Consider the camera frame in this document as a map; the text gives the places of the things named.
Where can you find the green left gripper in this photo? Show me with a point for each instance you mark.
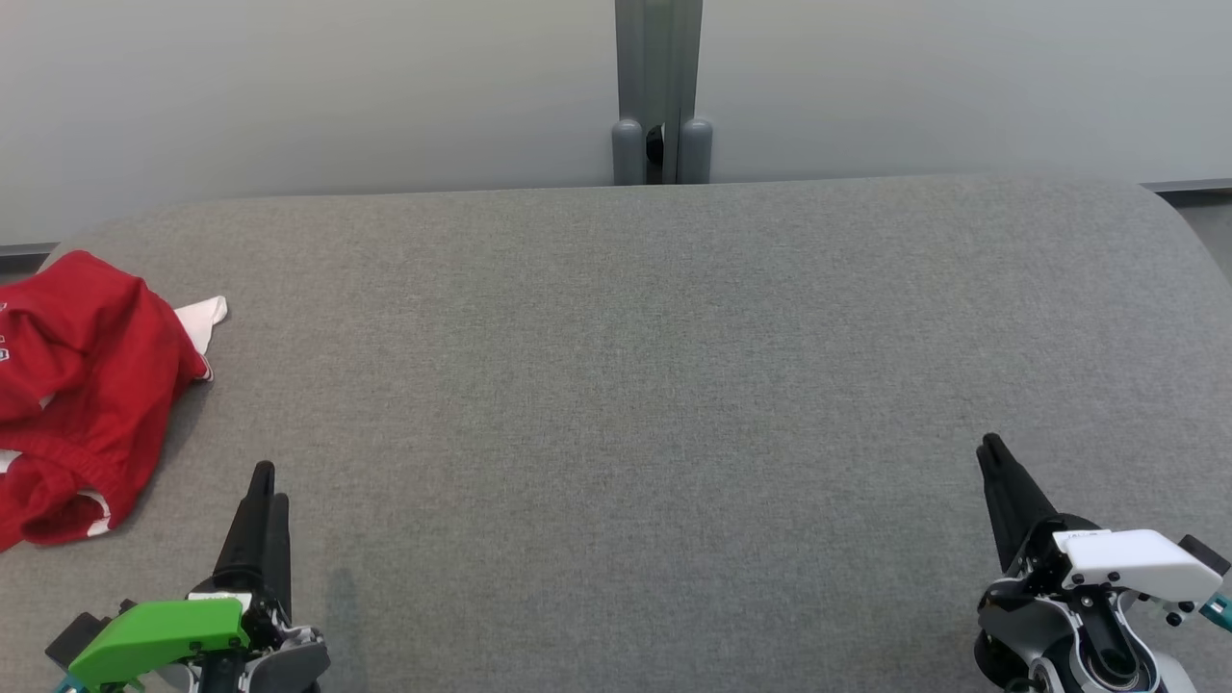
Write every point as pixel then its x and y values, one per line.
pixel 154 630

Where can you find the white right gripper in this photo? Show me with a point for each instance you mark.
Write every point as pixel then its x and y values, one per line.
pixel 1136 563

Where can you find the red shirt with white sleeves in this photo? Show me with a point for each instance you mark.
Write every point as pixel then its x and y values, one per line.
pixel 87 327

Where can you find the grey fabric sofa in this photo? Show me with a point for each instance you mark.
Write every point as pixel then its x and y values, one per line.
pixel 616 433

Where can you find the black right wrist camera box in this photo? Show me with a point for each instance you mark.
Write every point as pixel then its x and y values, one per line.
pixel 1205 555

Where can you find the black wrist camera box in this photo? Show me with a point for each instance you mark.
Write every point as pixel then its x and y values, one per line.
pixel 1205 555
pixel 75 637

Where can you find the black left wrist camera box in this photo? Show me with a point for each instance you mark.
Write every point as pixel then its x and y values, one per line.
pixel 75 637

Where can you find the dark grey wall baseboard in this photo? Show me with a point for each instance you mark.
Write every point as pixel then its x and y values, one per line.
pixel 24 250
pixel 1189 186

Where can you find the grey partition post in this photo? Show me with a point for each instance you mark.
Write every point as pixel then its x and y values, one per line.
pixel 664 77

